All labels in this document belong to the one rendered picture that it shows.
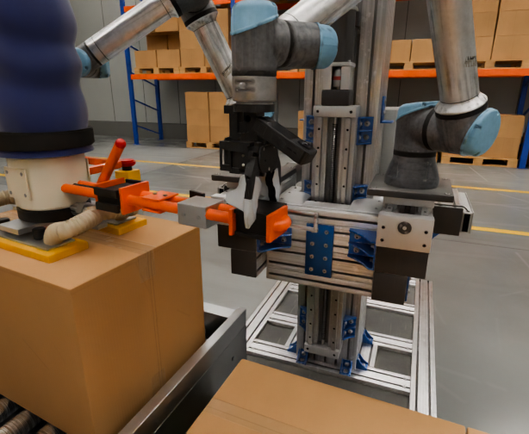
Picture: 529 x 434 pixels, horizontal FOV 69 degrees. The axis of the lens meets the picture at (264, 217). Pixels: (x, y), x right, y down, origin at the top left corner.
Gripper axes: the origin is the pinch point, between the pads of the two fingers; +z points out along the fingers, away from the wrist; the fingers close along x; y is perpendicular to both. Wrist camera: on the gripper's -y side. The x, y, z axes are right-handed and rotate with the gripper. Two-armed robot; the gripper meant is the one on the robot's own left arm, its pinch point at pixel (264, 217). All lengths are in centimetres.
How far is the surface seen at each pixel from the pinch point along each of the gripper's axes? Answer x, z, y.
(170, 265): -7.2, 19.5, 30.2
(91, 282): 15.2, 14.0, 30.2
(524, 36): -728, -107, -85
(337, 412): -16, 53, -12
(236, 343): -30, 55, 25
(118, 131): -746, 89, 859
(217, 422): 0, 54, 12
